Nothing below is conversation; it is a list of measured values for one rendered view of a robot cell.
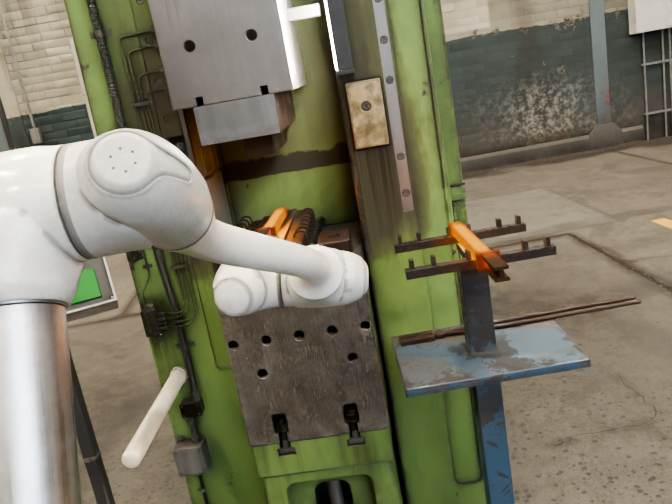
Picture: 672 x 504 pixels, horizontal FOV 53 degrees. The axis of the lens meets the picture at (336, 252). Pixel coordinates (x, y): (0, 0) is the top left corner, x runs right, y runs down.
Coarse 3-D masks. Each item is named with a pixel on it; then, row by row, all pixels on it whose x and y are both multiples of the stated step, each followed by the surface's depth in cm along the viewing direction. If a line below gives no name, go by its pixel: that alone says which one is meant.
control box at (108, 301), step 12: (84, 264) 161; (96, 264) 162; (96, 276) 161; (108, 276) 162; (108, 288) 161; (96, 300) 159; (108, 300) 160; (72, 312) 157; (84, 312) 161; (96, 312) 164
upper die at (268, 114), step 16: (256, 96) 162; (272, 96) 162; (288, 96) 194; (208, 112) 163; (224, 112) 163; (240, 112) 163; (256, 112) 163; (272, 112) 163; (288, 112) 187; (208, 128) 164; (224, 128) 164; (240, 128) 164; (256, 128) 164; (272, 128) 164; (208, 144) 165
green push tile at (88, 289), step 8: (88, 272) 160; (80, 280) 159; (88, 280) 160; (96, 280) 160; (80, 288) 159; (88, 288) 159; (96, 288) 160; (80, 296) 158; (88, 296) 159; (96, 296) 159; (72, 304) 157
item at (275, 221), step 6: (276, 210) 193; (282, 210) 192; (276, 216) 183; (282, 216) 186; (270, 222) 176; (276, 222) 174; (282, 222) 185; (264, 228) 163; (270, 228) 164; (276, 228) 173; (264, 234) 156; (276, 234) 166
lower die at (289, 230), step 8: (296, 208) 211; (264, 216) 213; (296, 216) 203; (256, 224) 208; (264, 224) 201; (288, 224) 190; (296, 224) 192; (304, 224) 190; (288, 232) 185; (288, 240) 175; (296, 240) 174; (304, 240) 178
